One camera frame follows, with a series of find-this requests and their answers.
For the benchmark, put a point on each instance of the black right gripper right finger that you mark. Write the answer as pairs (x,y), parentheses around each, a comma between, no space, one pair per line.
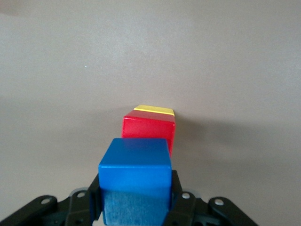
(188,212)

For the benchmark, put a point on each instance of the blue wooden cube block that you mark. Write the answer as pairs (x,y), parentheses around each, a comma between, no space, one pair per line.
(135,169)

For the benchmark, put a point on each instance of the yellow wooden cube block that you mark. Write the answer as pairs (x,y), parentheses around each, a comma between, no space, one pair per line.
(152,109)

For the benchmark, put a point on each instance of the red wooden cube block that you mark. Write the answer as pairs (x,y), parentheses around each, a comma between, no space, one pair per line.
(148,128)

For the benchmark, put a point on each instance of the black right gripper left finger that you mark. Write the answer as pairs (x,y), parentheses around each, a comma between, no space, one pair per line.
(70,212)

